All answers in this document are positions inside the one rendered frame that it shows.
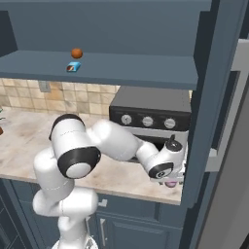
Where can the blue wrapped bar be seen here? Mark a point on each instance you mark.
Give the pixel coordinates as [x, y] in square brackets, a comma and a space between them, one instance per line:
[74, 66]

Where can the blue open wall cabinet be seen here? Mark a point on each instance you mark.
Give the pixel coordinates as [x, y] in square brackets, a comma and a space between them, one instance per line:
[107, 32]

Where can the blue base cabinet run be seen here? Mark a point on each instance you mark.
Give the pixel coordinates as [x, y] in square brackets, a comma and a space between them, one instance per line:
[16, 214]

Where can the blue tall cabinet panel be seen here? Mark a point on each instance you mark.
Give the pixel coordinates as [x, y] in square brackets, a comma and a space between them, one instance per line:
[207, 97]

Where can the silver toaster oven knob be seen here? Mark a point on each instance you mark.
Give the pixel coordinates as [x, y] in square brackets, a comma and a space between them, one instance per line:
[148, 121]
[126, 119]
[170, 123]

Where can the black and silver toaster oven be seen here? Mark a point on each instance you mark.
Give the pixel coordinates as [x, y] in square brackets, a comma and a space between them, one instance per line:
[152, 100]

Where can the grey fridge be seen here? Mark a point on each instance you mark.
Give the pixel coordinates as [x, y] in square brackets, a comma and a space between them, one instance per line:
[231, 168]

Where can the blue base cabinet door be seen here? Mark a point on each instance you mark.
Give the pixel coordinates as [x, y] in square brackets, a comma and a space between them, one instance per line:
[139, 233]

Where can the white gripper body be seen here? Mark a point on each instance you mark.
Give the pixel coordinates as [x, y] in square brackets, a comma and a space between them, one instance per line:
[176, 175]

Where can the grey wall outlet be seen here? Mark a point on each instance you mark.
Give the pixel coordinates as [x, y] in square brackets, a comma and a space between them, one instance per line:
[44, 86]

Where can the brown object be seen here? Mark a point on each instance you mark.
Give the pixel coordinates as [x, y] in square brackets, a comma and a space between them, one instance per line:
[1, 131]

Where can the blue drawer front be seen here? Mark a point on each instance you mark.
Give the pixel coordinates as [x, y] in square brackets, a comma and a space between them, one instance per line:
[133, 206]

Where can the purple jam jar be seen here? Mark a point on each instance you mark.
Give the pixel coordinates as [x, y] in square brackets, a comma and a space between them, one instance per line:
[170, 184]

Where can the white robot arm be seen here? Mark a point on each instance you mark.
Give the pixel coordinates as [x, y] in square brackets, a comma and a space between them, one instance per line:
[76, 142]

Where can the orange round fruit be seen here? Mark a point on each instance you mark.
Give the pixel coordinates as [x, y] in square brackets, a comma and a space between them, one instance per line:
[77, 53]

